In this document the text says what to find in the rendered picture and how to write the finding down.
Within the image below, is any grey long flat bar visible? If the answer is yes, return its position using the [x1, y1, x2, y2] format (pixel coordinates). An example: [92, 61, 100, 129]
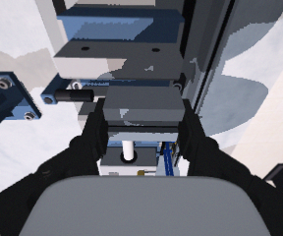
[82, 87, 108, 102]

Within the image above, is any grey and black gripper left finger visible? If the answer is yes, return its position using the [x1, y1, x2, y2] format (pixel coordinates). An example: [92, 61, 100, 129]
[0, 97, 109, 236]

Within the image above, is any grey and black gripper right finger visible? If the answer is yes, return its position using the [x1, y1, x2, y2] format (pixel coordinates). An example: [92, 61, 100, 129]
[177, 98, 283, 236]

